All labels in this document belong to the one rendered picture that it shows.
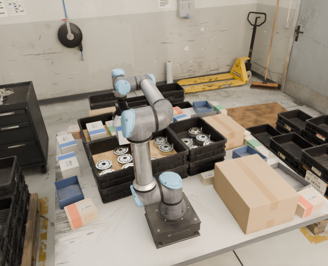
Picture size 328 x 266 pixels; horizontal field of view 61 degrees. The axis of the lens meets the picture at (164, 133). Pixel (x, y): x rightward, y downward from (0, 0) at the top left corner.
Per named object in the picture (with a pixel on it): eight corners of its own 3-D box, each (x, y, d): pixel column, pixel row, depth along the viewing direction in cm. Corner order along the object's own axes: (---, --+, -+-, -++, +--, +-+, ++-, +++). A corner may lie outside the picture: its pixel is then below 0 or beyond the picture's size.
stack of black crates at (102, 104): (123, 121, 383) (118, 91, 359) (127, 131, 358) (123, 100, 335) (93, 126, 373) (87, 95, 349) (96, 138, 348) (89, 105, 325)
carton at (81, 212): (92, 205, 172) (90, 196, 168) (98, 218, 163) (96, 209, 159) (66, 216, 165) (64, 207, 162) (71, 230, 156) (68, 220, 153)
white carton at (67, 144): (78, 153, 221) (76, 144, 217) (63, 158, 217) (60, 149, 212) (73, 142, 237) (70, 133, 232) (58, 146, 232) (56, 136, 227)
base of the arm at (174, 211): (189, 217, 147) (188, 203, 142) (160, 221, 146) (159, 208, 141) (183, 198, 160) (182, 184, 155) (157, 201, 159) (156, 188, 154)
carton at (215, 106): (226, 116, 267) (227, 110, 264) (221, 117, 265) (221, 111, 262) (214, 106, 286) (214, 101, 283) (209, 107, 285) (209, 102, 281)
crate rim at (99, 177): (146, 166, 170) (146, 163, 169) (97, 180, 161) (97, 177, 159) (127, 136, 202) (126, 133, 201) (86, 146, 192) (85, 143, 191)
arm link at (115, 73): (111, 73, 151) (109, 68, 158) (114, 92, 156) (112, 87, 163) (125, 71, 153) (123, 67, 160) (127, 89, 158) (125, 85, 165)
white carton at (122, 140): (138, 141, 168) (137, 128, 164) (119, 145, 165) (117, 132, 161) (132, 126, 185) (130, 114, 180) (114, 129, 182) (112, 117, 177)
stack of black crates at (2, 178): (27, 225, 232) (10, 183, 209) (-12, 235, 224) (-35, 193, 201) (31, 193, 265) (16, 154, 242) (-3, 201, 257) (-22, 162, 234)
